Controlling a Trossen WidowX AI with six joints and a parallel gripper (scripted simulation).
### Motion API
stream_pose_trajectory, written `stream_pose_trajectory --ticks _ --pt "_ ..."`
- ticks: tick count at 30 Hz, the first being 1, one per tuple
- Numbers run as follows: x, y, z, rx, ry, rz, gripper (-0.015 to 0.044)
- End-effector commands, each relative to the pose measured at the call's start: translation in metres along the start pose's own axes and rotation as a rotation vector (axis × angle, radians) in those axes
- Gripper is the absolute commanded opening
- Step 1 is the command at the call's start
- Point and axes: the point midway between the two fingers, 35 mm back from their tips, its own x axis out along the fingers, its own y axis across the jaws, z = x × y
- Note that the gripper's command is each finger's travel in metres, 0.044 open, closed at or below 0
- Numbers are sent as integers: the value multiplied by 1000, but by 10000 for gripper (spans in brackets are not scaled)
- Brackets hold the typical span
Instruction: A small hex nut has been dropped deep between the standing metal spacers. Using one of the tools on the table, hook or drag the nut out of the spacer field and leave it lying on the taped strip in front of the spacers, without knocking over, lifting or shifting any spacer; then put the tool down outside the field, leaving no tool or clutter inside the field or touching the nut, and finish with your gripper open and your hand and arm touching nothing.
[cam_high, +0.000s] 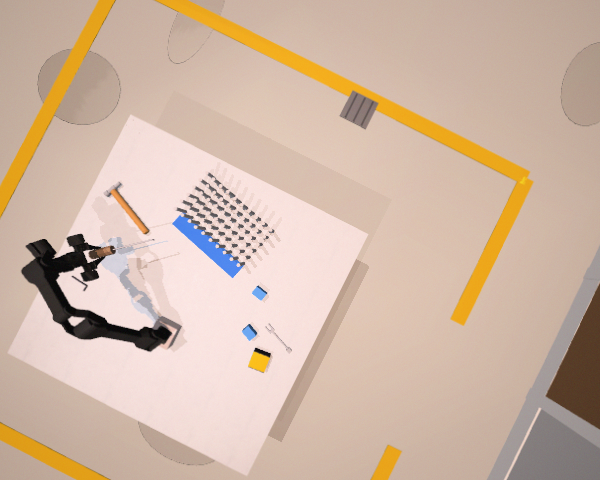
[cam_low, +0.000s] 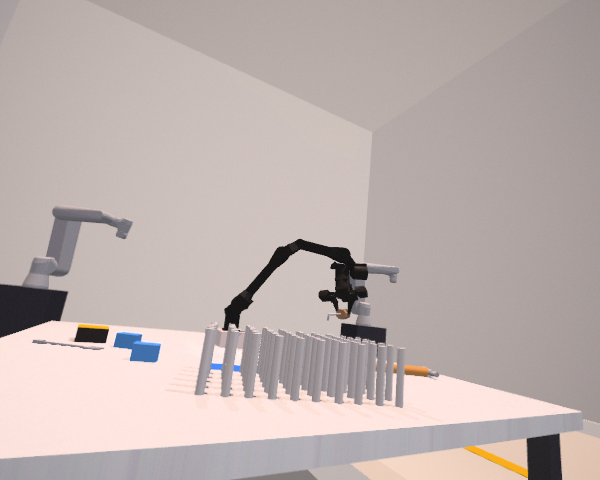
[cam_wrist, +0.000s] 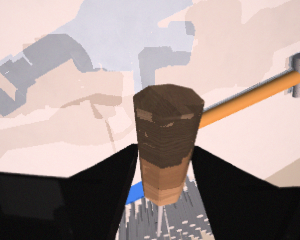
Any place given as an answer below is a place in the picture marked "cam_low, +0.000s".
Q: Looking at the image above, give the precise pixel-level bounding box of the blue tape strip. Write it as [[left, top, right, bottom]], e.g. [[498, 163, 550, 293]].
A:
[[211, 364, 240, 372]]

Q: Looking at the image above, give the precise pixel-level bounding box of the blue block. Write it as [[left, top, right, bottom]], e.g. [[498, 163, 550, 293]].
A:
[[113, 332, 143, 349], [129, 342, 162, 362]]

